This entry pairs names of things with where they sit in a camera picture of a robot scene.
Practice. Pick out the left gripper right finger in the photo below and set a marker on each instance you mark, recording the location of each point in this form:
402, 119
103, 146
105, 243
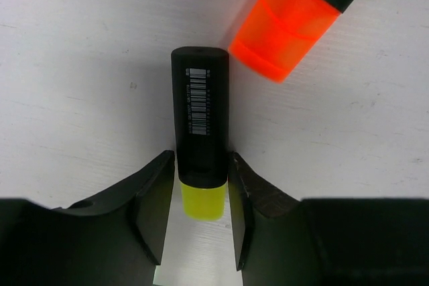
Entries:
279, 240

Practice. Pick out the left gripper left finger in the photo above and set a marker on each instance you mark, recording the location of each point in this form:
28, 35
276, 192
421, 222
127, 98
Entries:
115, 237

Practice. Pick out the yellow cap highlighter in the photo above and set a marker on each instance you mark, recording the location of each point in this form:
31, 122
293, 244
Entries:
200, 88

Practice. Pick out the orange cap highlighter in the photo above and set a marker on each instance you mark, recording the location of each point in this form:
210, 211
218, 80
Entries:
277, 34

